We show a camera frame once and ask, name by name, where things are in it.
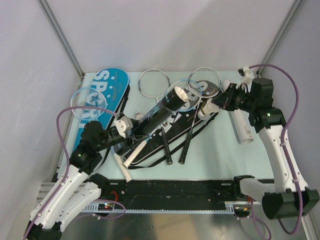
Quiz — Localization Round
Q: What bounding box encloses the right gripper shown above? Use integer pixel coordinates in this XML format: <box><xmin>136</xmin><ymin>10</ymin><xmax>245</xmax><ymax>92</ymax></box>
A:
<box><xmin>211</xmin><ymin>82</ymin><xmax>256</xmax><ymax>113</ymax></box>

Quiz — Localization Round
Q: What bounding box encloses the white shuttlecock tube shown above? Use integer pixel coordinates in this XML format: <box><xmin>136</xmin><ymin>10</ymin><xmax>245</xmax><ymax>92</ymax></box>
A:
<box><xmin>222</xmin><ymin>79</ymin><xmax>255</xmax><ymax>145</ymax></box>

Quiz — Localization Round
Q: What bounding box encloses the white shuttlecock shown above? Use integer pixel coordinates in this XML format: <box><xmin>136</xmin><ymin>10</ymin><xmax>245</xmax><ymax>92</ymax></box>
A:
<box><xmin>197</xmin><ymin>98</ymin><xmax>220</xmax><ymax>121</ymax></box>

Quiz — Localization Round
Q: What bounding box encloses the blue racket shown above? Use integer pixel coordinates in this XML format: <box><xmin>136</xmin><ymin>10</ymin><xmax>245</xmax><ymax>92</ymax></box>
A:
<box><xmin>70</xmin><ymin>87</ymin><xmax>133</xmax><ymax>183</ymax></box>
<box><xmin>123</xmin><ymin>79</ymin><xmax>203</xmax><ymax>168</ymax></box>

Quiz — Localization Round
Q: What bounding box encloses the blue racket bag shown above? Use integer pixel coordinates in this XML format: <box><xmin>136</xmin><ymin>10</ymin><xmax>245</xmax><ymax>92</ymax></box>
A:
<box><xmin>70</xmin><ymin>67</ymin><xmax>130</xmax><ymax>150</ymax></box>

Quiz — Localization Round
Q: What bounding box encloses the black shuttlecock tube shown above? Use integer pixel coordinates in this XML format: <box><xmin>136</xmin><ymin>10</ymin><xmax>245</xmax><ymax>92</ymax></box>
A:
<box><xmin>112</xmin><ymin>85</ymin><xmax>190</xmax><ymax>157</ymax></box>

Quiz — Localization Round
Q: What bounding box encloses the white shuttlecock table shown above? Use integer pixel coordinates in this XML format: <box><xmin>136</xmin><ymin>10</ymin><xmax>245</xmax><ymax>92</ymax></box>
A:
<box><xmin>136</xmin><ymin>112</ymin><xmax>142</xmax><ymax>120</ymax></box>
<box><xmin>174</xmin><ymin>86</ymin><xmax>189</xmax><ymax>103</ymax></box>

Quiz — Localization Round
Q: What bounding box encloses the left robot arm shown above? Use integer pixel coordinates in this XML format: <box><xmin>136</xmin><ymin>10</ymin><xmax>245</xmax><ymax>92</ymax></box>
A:
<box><xmin>23</xmin><ymin>116</ymin><xmax>147</xmax><ymax>240</ymax></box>

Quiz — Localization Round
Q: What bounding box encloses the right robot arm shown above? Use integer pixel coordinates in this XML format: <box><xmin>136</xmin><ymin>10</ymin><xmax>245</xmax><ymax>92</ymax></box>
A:
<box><xmin>212</xmin><ymin>78</ymin><xmax>320</xmax><ymax>220</ymax></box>

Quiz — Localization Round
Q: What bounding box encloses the white racket right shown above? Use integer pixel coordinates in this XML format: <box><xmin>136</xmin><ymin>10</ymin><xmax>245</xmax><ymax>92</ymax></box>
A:
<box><xmin>178</xmin><ymin>66</ymin><xmax>222</xmax><ymax>165</ymax></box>

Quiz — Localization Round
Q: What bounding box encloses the white racket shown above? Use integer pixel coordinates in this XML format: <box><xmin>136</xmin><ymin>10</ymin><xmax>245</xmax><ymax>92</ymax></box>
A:
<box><xmin>138</xmin><ymin>68</ymin><xmax>173</xmax><ymax>165</ymax></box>
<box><xmin>178</xmin><ymin>66</ymin><xmax>222</xmax><ymax>165</ymax></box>

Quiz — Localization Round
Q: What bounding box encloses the black racket bag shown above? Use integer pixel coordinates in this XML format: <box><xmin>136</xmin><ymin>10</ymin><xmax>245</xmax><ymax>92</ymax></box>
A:
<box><xmin>121</xmin><ymin>79</ymin><xmax>225</xmax><ymax>166</ymax></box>

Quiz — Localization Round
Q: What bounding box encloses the blue racket on black bag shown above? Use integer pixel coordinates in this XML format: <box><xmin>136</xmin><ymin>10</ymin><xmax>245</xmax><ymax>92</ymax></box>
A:
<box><xmin>123</xmin><ymin>79</ymin><xmax>203</xmax><ymax>168</ymax></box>

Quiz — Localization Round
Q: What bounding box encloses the white racket left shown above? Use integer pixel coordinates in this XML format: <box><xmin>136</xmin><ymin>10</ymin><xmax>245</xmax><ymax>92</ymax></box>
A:
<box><xmin>138</xmin><ymin>68</ymin><xmax>173</xmax><ymax>165</ymax></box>

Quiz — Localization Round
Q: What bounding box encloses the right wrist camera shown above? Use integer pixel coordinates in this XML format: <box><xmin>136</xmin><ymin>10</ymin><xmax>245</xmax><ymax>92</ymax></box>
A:
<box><xmin>237</xmin><ymin>66</ymin><xmax>254</xmax><ymax>88</ymax></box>

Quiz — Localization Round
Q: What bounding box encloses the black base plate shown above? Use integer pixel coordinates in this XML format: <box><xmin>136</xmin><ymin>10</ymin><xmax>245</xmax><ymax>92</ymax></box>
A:
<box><xmin>109</xmin><ymin>180</ymin><xmax>248</xmax><ymax>210</ymax></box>

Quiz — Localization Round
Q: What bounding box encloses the white cable duct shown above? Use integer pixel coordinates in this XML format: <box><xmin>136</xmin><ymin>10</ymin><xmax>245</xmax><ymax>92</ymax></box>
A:
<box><xmin>81</xmin><ymin>202</ymin><xmax>251</xmax><ymax>215</ymax></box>

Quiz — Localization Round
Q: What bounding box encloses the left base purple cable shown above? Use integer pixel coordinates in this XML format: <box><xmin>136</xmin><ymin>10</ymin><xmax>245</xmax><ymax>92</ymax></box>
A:
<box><xmin>74</xmin><ymin>196</ymin><xmax>127</xmax><ymax>221</ymax></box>

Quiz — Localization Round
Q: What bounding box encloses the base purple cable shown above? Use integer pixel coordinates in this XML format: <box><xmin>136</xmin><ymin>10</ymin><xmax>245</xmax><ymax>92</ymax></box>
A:
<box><xmin>74</xmin><ymin>196</ymin><xmax>127</xmax><ymax>221</ymax></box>
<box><xmin>236</xmin><ymin>203</ymin><xmax>272</xmax><ymax>240</ymax></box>

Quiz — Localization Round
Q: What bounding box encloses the aluminium frame post right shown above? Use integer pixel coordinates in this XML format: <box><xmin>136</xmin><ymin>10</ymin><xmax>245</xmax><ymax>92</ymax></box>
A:
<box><xmin>261</xmin><ymin>0</ymin><xmax>306</xmax><ymax>65</ymax></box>

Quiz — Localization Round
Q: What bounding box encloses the aluminium frame post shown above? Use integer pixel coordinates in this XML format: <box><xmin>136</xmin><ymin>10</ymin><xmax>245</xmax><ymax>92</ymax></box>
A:
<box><xmin>37</xmin><ymin>0</ymin><xmax>85</xmax><ymax>79</ymax></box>
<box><xmin>261</xmin><ymin>0</ymin><xmax>306</xmax><ymax>65</ymax></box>

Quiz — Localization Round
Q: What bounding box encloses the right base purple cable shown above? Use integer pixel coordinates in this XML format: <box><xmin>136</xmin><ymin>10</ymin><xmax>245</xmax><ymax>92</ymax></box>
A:
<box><xmin>236</xmin><ymin>203</ymin><xmax>272</xmax><ymax>240</ymax></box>

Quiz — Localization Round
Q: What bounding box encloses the aluminium frame post left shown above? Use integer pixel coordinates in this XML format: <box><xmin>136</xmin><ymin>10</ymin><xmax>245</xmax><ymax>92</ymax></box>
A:
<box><xmin>37</xmin><ymin>0</ymin><xmax>85</xmax><ymax>79</ymax></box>

